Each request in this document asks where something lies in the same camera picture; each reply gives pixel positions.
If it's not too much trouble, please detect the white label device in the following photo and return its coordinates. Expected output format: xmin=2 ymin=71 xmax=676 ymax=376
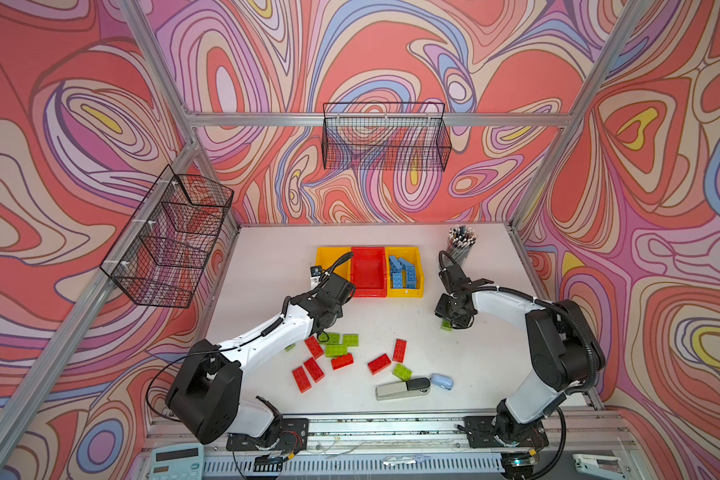
xmin=572 ymin=454 xmax=627 ymax=480

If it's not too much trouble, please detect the yellow plastic bin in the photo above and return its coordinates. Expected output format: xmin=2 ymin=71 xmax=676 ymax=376
xmin=385 ymin=246 xmax=425 ymax=298
xmin=313 ymin=246 xmax=352 ymax=281

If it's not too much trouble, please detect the back black wire basket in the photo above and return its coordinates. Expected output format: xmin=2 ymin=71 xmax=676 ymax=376
xmin=321 ymin=100 xmax=452 ymax=172

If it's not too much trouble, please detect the left black wire basket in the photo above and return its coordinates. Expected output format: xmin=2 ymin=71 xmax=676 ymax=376
xmin=99 ymin=166 xmax=234 ymax=309

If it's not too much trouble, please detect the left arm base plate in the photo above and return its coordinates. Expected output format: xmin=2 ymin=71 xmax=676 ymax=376
xmin=226 ymin=417 xmax=310 ymax=454

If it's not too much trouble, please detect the blue lego brick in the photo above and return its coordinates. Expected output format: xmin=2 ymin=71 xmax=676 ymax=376
xmin=405 ymin=266 xmax=418 ymax=290
xmin=390 ymin=271 xmax=406 ymax=290
xmin=389 ymin=256 xmax=403 ymax=273
xmin=398 ymin=257 xmax=415 ymax=270

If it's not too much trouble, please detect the right yellow plastic bin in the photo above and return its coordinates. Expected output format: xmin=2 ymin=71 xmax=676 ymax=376
xmin=385 ymin=246 xmax=425 ymax=298

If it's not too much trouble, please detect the white calculator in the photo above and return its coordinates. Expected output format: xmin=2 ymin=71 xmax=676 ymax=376
xmin=147 ymin=443 xmax=205 ymax=480

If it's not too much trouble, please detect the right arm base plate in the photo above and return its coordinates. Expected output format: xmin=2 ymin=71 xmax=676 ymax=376
xmin=458 ymin=416 xmax=549 ymax=449

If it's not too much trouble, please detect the grey black stapler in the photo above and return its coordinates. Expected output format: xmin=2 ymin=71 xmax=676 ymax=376
xmin=375 ymin=377 xmax=431 ymax=401

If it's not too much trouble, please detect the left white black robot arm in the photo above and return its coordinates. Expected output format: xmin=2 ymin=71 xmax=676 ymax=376
xmin=165 ymin=252 xmax=356 ymax=447

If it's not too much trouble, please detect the red plastic bin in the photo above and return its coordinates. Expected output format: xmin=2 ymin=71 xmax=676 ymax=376
xmin=351 ymin=246 xmax=387 ymax=298

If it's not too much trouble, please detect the left yellow plastic bin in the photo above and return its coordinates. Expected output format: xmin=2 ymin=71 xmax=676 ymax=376
xmin=313 ymin=246 xmax=352 ymax=281

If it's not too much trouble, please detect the light blue computer mouse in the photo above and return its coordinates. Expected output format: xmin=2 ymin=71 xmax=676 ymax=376
xmin=430 ymin=373 xmax=454 ymax=391

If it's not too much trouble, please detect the mesh cup of pencils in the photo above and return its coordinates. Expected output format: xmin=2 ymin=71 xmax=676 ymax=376
xmin=446 ymin=225 xmax=477 ymax=266

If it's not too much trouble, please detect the red lego brick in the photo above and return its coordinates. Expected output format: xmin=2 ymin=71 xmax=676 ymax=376
xmin=304 ymin=336 xmax=325 ymax=360
xmin=331 ymin=353 xmax=354 ymax=370
xmin=367 ymin=354 xmax=392 ymax=375
xmin=303 ymin=358 xmax=325 ymax=382
xmin=292 ymin=366 xmax=312 ymax=393
xmin=392 ymin=339 xmax=407 ymax=363

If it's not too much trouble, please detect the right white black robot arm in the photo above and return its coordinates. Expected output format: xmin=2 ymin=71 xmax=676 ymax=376
xmin=435 ymin=250 xmax=606 ymax=446

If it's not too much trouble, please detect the black wire basket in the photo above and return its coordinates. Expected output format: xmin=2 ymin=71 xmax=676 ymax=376
xmin=321 ymin=100 xmax=452 ymax=172
xmin=99 ymin=166 xmax=234 ymax=309

